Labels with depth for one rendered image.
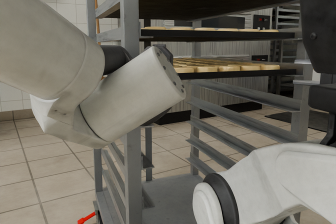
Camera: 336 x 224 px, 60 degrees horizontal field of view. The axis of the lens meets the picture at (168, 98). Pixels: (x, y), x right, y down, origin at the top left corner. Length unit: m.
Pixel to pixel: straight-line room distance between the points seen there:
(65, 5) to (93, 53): 3.20
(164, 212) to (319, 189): 0.82
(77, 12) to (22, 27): 3.27
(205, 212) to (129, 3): 0.44
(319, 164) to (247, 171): 0.21
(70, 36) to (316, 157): 0.30
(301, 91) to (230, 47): 2.41
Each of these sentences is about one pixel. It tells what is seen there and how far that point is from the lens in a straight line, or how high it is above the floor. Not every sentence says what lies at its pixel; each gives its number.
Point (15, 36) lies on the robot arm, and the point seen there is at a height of 0.76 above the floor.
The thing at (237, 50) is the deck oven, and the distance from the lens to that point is 3.25.
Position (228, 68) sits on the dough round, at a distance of 0.71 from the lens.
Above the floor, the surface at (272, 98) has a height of 0.60.
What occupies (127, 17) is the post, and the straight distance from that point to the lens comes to 0.57.
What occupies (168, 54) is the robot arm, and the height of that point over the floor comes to 0.74.
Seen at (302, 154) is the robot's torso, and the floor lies 0.62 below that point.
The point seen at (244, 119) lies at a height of 0.51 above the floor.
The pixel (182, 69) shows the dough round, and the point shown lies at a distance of 0.65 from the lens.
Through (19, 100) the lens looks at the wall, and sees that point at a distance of 3.39.
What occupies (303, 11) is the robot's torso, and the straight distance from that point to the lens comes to 0.37.
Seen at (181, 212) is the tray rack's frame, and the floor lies 0.15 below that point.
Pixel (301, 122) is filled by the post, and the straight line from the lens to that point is 0.83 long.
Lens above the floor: 0.75
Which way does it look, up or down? 10 degrees down
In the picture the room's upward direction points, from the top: straight up
